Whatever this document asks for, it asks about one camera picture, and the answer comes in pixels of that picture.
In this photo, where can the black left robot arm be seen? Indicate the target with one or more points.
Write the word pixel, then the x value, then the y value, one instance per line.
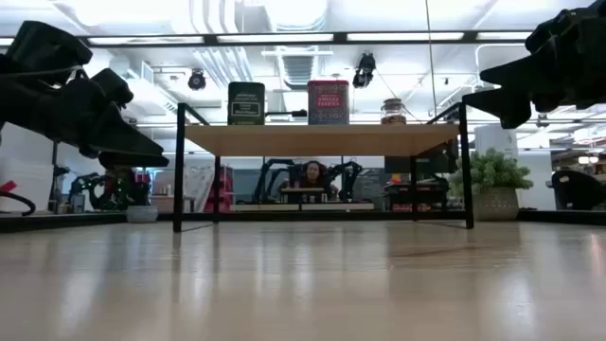
pixel 42 45

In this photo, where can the red smoked paprika tin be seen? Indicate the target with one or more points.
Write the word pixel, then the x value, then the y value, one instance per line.
pixel 328 102

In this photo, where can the wooden shelf black metal legs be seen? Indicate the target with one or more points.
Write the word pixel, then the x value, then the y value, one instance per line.
pixel 322 139

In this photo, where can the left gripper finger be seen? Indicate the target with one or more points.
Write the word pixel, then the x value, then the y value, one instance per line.
pixel 118 137
pixel 132 161

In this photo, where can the person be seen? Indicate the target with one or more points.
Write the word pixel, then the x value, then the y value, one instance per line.
pixel 312 175

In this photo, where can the small round grey pot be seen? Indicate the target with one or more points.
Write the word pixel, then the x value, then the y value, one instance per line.
pixel 142 213

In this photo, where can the pale background table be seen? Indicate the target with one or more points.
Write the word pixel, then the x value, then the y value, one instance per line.
pixel 303 207

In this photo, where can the black red cart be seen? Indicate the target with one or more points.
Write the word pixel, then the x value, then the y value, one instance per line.
pixel 416 192

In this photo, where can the red tool cabinet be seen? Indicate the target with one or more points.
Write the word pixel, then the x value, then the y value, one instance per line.
pixel 225 189

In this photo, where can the black monitor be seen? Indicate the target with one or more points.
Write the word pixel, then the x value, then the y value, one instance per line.
pixel 426 161

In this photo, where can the background robot green lights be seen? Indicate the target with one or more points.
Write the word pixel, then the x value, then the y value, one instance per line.
pixel 113 189

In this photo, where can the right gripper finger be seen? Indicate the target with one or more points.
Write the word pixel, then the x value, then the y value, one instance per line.
pixel 521 73
pixel 511 106

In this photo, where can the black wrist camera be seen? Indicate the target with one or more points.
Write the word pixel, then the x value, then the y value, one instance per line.
pixel 111 85
pixel 554 30

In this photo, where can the white draped cloth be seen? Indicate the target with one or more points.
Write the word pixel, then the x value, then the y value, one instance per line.
pixel 196 184

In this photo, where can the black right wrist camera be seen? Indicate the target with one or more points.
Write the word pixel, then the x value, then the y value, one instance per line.
pixel 554 30

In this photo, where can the black aluminium table frame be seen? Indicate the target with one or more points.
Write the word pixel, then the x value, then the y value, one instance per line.
pixel 338 37

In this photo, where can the white rounded appliance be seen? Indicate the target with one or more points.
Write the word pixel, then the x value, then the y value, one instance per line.
pixel 497 139

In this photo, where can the black overhead camera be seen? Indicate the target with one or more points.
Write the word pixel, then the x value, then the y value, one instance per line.
pixel 364 70

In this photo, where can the green potted plant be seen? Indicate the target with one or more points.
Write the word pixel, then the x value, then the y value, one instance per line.
pixel 492 180

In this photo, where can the black round ceiling fixture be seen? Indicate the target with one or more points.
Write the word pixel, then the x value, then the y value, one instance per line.
pixel 196 79

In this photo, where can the dark green black pepper tin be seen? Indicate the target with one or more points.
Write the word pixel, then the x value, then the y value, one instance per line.
pixel 246 103

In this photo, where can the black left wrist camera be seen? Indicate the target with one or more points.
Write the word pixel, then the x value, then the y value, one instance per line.
pixel 111 85

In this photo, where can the black background chair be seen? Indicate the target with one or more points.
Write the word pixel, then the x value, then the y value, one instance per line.
pixel 575 189

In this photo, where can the black background robot arm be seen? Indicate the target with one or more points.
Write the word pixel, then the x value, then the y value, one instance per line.
pixel 348 175
pixel 270 175

